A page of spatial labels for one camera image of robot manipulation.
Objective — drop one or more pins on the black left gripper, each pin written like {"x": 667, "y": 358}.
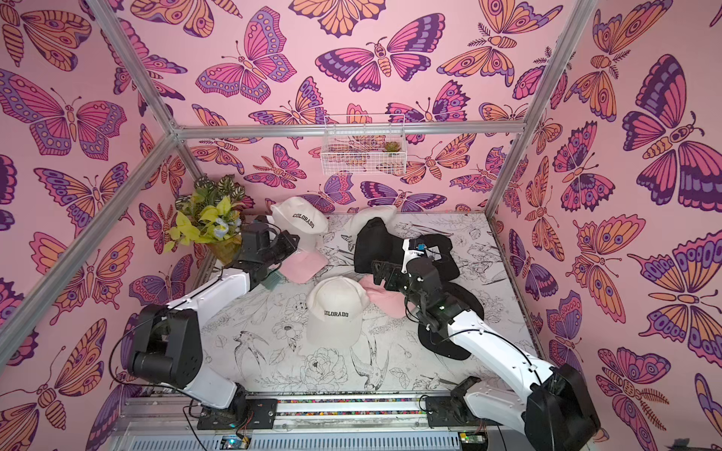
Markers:
{"x": 285, "y": 239}

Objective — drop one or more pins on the aluminium horizontal back bar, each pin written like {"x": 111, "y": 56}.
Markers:
{"x": 381, "y": 128}

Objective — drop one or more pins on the white wire basket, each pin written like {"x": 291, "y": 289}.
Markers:
{"x": 363, "y": 154}

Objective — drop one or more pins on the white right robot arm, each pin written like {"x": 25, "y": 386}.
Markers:
{"x": 550, "y": 405}

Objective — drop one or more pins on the pink cap left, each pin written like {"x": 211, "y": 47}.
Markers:
{"x": 302, "y": 266}

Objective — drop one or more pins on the aluminium left side bar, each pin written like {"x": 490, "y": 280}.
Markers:
{"x": 27, "y": 316}

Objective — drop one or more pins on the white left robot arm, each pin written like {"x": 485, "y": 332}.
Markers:
{"x": 166, "y": 347}

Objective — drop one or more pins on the plain black cap back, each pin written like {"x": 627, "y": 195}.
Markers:
{"x": 374, "y": 242}

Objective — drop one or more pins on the plain black cap front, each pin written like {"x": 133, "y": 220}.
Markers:
{"x": 440, "y": 342}

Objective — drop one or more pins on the white Colorado cap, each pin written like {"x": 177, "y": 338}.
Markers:
{"x": 335, "y": 313}
{"x": 299, "y": 217}

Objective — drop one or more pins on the plain black cap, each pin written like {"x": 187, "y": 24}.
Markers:
{"x": 374, "y": 242}
{"x": 440, "y": 342}

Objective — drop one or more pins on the aluminium corner post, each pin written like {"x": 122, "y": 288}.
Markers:
{"x": 562, "y": 54}
{"x": 111, "y": 26}

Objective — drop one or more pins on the aluminium corner post right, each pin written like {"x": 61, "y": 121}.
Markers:
{"x": 562, "y": 54}

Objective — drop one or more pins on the black cap with white patch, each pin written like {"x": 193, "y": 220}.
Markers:
{"x": 438, "y": 249}

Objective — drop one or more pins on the small succulent in basket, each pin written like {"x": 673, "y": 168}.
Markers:
{"x": 392, "y": 147}

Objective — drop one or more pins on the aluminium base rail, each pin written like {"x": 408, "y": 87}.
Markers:
{"x": 376, "y": 422}

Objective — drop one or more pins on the potted green plant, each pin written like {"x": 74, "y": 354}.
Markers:
{"x": 211, "y": 216}

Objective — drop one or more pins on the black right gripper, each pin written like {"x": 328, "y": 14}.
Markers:
{"x": 392, "y": 273}

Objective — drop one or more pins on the aluminium corner post left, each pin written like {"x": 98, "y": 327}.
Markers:
{"x": 111, "y": 26}

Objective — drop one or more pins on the pink cap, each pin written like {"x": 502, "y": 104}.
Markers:
{"x": 390, "y": 302}
{"x": 302, "y": 266}

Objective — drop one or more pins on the pink cap centre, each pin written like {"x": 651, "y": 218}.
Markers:
{"x": 390, "y": 302}

